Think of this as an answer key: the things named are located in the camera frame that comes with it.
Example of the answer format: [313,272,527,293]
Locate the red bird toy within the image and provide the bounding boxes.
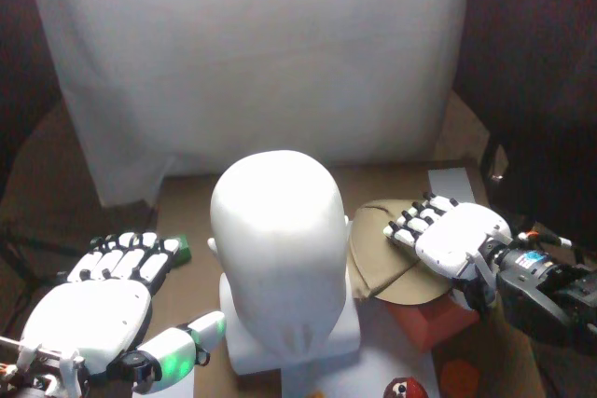
[382,377,430,398]

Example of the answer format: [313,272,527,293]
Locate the orange square block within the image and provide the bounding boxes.
[382,295,481,353]

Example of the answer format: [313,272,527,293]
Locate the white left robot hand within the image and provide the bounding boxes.
[18,231,229,394]

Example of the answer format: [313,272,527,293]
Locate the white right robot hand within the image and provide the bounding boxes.
[382,191,513,314]

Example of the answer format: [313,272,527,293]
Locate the beige baseball cap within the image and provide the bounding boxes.
[347,199,456,309]

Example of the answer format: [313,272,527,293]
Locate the small white paper card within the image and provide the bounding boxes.
[427,168,478,206]

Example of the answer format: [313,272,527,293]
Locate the white cloth backdrop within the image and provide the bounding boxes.
[21,0,470,209]

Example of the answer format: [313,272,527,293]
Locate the green number block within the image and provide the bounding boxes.
[174,235,194,265]

